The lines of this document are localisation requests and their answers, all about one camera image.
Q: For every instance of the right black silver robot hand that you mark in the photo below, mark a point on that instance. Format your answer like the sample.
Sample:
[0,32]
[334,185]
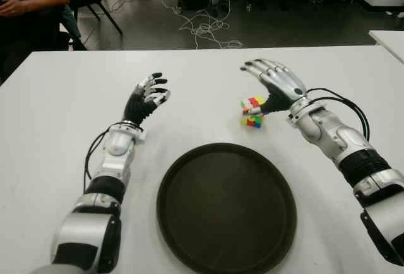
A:
[281,87]

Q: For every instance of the dark round plate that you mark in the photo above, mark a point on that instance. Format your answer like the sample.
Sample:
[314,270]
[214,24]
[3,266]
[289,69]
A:
[227,211]

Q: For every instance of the white side table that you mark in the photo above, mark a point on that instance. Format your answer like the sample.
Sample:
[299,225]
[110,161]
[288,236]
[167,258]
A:
[391,42]

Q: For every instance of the seated person in black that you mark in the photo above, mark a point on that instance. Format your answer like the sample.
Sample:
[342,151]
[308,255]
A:
[25,34]

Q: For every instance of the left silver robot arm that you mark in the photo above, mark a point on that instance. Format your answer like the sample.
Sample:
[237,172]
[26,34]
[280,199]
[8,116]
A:
[85,226]

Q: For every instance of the multicoloured Rubik's cube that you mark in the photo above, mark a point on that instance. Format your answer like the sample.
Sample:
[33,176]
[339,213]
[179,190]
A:
[252,122]

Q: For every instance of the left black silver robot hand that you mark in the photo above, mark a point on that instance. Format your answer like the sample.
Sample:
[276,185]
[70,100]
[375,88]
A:
[135,108]

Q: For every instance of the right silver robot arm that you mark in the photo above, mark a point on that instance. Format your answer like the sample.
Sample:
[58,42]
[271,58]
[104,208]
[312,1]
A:
[347,141]

